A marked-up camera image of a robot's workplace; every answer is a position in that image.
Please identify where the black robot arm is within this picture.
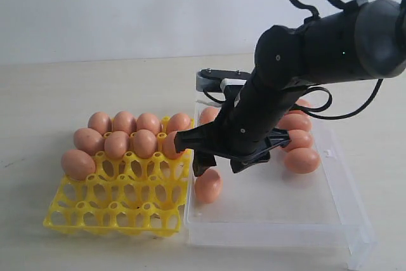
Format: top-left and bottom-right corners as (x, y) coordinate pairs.
(174, 0), (405, 176)

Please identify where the clear plastic box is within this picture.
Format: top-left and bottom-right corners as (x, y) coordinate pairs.
(183, 120), (376, 270)

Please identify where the black camera cable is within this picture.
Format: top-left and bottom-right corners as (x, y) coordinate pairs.
(284, 0), (384, 121)

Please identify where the yellow plastic egg tray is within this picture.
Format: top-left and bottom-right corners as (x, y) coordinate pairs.
(43, 117), (192, 237)

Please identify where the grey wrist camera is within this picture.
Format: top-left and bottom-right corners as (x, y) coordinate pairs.
(195, 69), (251, 93)

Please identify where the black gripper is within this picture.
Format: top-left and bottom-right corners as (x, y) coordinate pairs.
(174, 75), (308, 176)

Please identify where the brown egg tray corner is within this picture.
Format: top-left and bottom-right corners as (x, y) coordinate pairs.
(88, 112), (112, 135)

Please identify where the brown egg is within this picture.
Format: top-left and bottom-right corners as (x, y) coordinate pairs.
(136, 112), (162, 135)
(162, 131), (185, 160)
(112, 110), (136, 135)
(104, 131), (130, 159)
(194, 168), (223, 204)
(199, 106), (219, 125)
(166, 112), (191, 134)
(131, 129), (158, 159)
(277, 114), (312, 132)
(61, 149), (96, 180)
(74, 128), (105, 155)
(290, 99), (311, 115)
(282, 129), (314, 152)
(284, 148), (320, 174)

